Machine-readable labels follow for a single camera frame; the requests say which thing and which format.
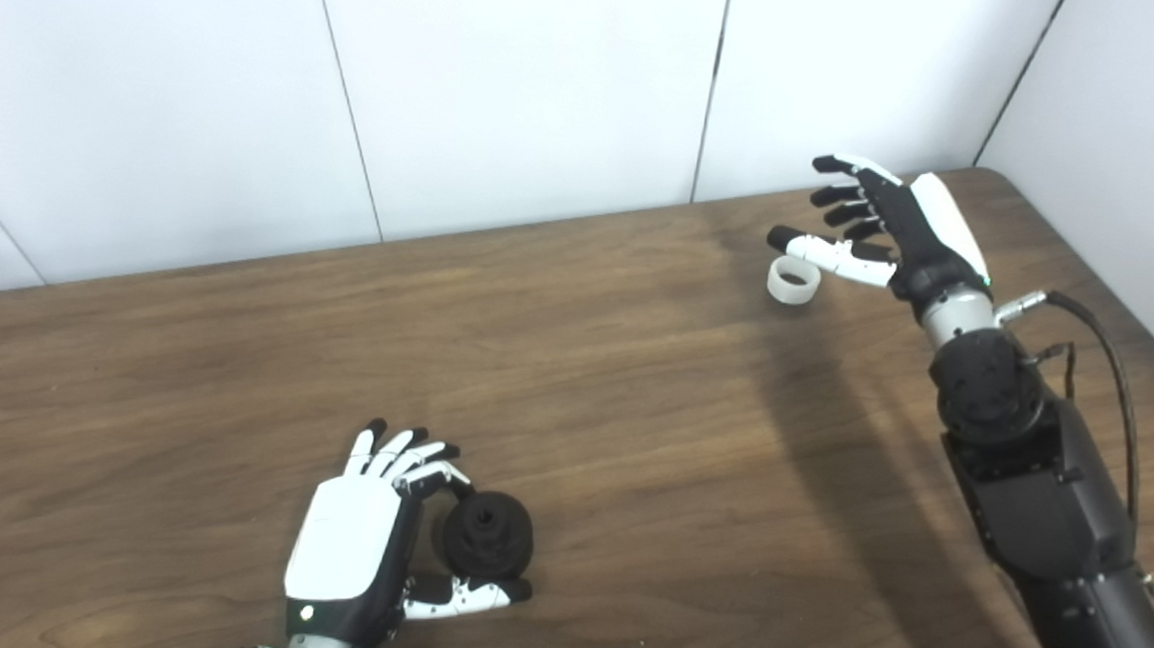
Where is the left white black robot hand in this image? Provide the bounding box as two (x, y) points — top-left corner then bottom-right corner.
(279, 412), (544, 648)

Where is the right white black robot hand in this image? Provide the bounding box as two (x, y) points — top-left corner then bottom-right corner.
(761, 150), (1005, 326)

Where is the round black part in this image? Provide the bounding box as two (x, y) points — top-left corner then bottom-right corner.
(430, 487), (540, 584)

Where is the white ring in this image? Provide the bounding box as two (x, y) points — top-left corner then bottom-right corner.
(765, 254), (825, 308)

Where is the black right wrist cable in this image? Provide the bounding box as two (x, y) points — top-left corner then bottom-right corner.
(984, 286), (1154, 532)

